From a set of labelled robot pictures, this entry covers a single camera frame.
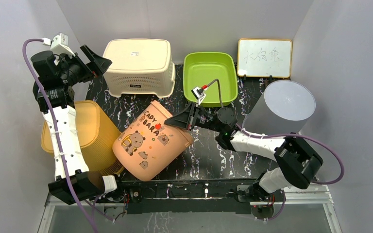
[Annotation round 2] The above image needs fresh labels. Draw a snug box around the green plastic tray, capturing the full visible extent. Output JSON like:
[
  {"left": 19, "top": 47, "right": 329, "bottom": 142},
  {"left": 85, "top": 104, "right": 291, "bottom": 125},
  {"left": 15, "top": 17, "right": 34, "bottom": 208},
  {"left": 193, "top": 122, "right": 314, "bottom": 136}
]
[{"left": 183, "top": 52, "right": 238, "bottom": 107}]

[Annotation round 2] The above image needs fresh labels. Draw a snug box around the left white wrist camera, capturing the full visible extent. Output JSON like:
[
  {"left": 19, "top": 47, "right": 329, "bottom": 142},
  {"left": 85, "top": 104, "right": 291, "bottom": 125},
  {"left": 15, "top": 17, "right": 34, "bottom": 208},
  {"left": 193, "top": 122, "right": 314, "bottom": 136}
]
[{"left": 42, "top": 33, "right": 75, "bottom": 57}]

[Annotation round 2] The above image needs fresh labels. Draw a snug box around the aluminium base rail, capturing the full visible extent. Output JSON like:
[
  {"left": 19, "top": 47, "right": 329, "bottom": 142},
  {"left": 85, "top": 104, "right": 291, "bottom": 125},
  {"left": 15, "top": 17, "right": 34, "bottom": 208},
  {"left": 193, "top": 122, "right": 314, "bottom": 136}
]
[{"left": 37, "top": 182, "right": 342, "bottom": 233}]

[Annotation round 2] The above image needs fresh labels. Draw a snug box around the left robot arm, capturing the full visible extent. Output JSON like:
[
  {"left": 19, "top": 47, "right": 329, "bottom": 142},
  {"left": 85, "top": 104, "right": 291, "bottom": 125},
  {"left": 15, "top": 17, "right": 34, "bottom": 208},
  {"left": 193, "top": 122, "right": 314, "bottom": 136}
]
[{"left": 28, "top": 45, "right": 126, "bottom": 205}]

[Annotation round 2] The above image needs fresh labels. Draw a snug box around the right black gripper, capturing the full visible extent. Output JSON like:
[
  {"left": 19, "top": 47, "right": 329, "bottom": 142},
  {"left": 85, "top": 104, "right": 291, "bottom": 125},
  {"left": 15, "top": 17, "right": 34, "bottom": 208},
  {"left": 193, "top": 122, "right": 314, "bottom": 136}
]
[{"left": 164, "top": 101, "right": 223, "bottom": 133}]

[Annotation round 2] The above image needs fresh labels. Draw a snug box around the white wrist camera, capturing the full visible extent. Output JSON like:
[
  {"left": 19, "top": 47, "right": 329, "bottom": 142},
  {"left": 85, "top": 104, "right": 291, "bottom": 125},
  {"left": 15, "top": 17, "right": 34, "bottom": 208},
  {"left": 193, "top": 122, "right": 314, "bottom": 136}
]
[
  {"left": 191, "top": 85, "right": 206, "bottom": 106},
  {"left": 42, "top": 33, "right": 75, "bottom": 57}
]

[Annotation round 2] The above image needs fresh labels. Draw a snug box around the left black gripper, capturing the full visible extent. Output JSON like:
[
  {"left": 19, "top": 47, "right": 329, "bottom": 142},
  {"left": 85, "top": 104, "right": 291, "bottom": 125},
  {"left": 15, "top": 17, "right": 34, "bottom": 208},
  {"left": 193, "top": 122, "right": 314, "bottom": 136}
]
[{"left": 58, "top": 46, "right": 111, "bottom": 87}]

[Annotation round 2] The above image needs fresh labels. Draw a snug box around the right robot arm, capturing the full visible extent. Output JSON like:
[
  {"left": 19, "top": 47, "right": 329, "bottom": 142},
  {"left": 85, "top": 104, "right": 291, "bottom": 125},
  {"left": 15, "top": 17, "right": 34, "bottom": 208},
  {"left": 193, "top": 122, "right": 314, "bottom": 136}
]
[{"left": 165, "top": 103, "right": 323, "bottom": 201}]

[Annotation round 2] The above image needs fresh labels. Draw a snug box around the cream perforated storage basket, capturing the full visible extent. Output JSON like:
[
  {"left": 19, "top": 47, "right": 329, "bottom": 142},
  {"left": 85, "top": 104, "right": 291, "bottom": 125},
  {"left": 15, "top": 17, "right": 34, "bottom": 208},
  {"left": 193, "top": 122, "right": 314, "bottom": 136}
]
[{"left": 103, "top": 38, "right": 176, "bottom": 98}]

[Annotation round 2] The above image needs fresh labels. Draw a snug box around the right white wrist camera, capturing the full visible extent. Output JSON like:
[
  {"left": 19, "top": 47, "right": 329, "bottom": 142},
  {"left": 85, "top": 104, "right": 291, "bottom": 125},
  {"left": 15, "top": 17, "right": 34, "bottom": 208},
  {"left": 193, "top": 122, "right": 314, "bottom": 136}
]
[{"left": 191, "top": 85, "right": 206, "bottom": 106}]

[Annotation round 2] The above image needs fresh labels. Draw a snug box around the small whiteboard yellow frame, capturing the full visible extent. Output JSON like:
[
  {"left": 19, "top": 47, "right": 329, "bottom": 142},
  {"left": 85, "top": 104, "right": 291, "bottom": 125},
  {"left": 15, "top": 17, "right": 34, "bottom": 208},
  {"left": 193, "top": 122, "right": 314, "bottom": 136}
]
[{"left": 237, "top": 38, "right": 292, "bottom": 79}]

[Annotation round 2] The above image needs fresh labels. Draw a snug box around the orange plastic bucket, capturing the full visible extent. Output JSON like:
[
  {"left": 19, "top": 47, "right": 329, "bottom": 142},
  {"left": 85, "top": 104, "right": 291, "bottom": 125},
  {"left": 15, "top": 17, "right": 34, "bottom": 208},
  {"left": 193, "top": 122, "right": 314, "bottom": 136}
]
[{"left": 112, "top": 100, "right": 194, "bottom": 181}]

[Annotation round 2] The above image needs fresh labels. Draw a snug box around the grey plastic bucket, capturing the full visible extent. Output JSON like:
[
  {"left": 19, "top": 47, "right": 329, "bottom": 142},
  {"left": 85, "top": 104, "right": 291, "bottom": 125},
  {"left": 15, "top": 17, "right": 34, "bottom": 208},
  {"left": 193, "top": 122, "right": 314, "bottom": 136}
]
[{"left": 242, "top": 80, "right": 316, "bottom": 135}]

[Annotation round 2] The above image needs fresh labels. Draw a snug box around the yellow slatted waste basket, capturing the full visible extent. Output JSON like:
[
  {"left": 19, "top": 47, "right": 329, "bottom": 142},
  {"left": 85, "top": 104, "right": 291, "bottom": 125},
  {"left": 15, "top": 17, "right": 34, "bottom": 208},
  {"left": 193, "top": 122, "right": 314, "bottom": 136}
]
[{"left": 41, "top": 100, "right": 124, "bottom": 179}]

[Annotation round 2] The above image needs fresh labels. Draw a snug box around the black marbled table mat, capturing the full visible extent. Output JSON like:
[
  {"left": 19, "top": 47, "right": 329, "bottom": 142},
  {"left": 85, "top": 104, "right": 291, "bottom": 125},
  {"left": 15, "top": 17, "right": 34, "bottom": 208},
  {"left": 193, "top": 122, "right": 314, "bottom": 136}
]
[{"left": 86, "top": 65, "right": 277, "bottom": 180}]

